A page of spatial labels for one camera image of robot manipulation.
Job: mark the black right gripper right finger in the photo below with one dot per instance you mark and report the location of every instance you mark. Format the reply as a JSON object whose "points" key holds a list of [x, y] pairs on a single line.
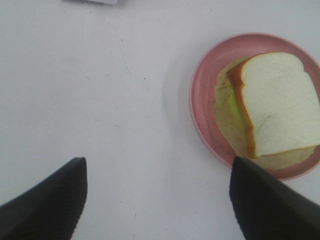
{"points": [[267, 209]]}

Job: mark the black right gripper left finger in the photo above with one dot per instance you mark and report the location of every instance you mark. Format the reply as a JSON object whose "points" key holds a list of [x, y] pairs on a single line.
{"points": [[51, 209]]}

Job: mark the white bread sandwich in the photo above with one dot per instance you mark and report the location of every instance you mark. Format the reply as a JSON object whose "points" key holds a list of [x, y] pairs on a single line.
{"points": [[268, 110]]}

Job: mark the pink round plate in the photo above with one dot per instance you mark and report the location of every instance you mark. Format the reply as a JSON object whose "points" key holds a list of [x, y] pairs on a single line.
{"points": [[205, 100]]}

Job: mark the white microwave oven body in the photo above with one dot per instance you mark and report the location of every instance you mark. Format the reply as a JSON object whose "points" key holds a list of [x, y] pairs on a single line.
{"points": [[108, 2]]}

